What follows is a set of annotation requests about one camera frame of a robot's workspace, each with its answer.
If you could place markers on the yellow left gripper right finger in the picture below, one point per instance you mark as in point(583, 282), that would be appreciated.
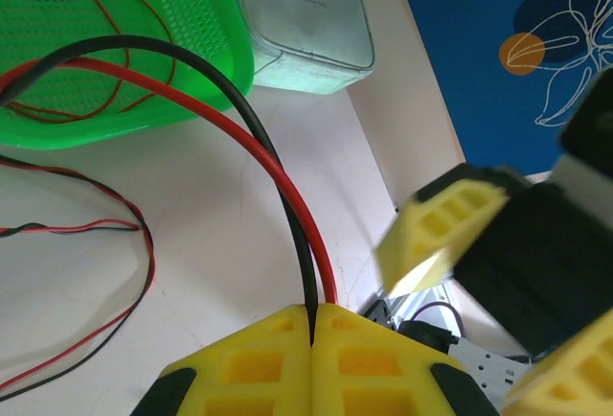
point(378, 377)

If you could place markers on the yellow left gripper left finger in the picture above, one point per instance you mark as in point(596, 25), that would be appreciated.
point(249, 377)

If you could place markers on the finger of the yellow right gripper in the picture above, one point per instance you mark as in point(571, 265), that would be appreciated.
point(574, 377)
point(431, 234)

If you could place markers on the translucent lidded plastic box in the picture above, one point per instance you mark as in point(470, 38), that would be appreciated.
point(306, 28)

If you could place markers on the green plastic mesh basket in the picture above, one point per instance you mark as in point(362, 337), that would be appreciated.
point(201, 13)

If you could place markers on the aluminium frame rail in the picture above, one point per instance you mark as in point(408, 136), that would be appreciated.
point(416, 298)

